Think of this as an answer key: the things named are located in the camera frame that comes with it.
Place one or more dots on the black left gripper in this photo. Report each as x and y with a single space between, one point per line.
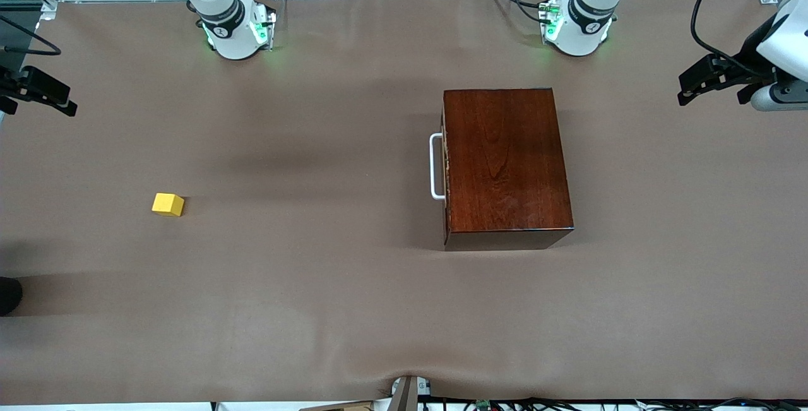
748 55

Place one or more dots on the dark brown wooden cabinet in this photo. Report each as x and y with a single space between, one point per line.
505 165

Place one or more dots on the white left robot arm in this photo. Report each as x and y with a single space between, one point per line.
584 35

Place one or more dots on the yellow wooden block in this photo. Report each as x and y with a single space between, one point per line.
167 204

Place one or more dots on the brown table cover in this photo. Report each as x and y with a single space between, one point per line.
252 272

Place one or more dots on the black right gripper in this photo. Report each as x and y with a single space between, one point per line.
9 83

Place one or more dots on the brown cardboard piece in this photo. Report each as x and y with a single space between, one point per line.
341 406

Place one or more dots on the black round object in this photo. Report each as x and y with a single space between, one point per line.
7 296

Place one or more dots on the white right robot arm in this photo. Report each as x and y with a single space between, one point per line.
230 38

